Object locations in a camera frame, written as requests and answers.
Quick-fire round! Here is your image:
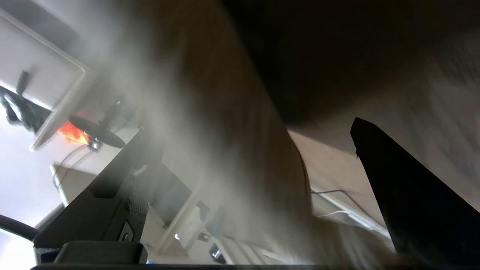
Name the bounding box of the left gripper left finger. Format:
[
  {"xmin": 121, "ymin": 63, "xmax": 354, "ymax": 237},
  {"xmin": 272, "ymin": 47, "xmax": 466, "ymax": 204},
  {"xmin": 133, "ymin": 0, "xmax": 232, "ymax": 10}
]
[{"xmin": 33, "ymin": 129, "xmax": 166, "ymax": 249}]

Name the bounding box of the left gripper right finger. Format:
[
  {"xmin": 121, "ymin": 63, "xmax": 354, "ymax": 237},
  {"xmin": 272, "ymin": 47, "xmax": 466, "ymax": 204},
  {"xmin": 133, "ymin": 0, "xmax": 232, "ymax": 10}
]
[{"xmin": 350, "ymin": 117, "xmax": 480, "ymax": 265}]

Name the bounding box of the beige fuzzy rug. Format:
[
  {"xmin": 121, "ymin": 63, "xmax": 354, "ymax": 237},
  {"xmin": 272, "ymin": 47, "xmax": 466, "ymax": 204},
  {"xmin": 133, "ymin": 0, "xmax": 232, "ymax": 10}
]
[{"xmin": 84, "ymin": 0, "xmax": 480, "ymax": 267}]

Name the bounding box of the white box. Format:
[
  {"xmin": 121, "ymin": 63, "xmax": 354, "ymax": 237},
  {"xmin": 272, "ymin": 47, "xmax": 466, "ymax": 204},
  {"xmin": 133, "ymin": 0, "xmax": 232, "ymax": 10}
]
[{"xmin": 50, "ymin": 161, "xmax": 99, "ymax": 207}]

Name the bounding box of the black round chair base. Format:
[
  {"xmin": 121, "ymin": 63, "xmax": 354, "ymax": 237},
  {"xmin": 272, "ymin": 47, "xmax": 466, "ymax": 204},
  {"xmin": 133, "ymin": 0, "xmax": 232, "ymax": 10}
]
[{"xmin": 69, "ymin": 100, "xmax": 126, "ymax": 149}]

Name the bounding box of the orange object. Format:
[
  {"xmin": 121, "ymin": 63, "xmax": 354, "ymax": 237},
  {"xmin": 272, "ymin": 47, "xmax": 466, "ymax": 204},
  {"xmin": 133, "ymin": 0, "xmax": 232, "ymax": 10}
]
[{"xmin": 57, "ymin": 120, "xmax": 91, "ymax": 145}]

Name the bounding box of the white table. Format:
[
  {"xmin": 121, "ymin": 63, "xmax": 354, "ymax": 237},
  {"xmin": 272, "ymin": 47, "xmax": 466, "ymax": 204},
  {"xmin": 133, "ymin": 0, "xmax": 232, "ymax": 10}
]
[{"xmin": 0, "ymin": 7, "xmax": 96, "ymax": 152}]

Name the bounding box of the black cable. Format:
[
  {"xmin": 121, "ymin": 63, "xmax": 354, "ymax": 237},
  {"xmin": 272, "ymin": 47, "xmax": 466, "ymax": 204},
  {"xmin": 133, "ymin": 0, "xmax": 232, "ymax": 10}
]
[{"xmin": 0, "ymin": 214, "xmax": 40, "ymax": 241}]

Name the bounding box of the white cable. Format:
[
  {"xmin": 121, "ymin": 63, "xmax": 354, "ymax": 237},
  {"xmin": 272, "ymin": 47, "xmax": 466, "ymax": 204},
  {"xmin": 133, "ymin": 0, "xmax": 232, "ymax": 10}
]
[{"xmin": 310, "ymin": 189, "xmax": 377, "ymax": 228}]

